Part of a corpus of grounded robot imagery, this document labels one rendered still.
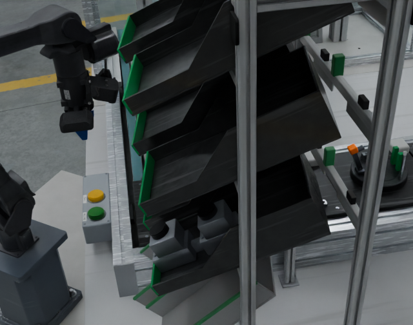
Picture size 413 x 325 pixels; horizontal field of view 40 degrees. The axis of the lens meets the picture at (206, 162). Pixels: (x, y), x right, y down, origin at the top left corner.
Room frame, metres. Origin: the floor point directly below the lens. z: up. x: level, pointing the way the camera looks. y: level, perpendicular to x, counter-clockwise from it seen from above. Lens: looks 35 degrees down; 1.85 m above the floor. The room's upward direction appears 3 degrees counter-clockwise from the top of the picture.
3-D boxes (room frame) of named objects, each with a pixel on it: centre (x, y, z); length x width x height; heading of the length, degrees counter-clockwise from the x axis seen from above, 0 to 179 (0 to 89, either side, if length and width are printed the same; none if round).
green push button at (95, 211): (1.06, 0.28, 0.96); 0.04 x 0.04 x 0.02
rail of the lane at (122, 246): (1.33, 0.25, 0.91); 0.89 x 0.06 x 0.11; 8
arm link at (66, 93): (1.00, 0.25, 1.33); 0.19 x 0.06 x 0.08; 7
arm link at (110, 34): (1.03, 0.22, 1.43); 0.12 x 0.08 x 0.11; 132
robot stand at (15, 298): (0.87, 0.40, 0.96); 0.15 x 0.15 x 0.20; 61
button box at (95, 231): (1.13, 0.29, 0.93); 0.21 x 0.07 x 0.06; 8
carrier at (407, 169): (1.15, -0.44, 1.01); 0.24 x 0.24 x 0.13; 8
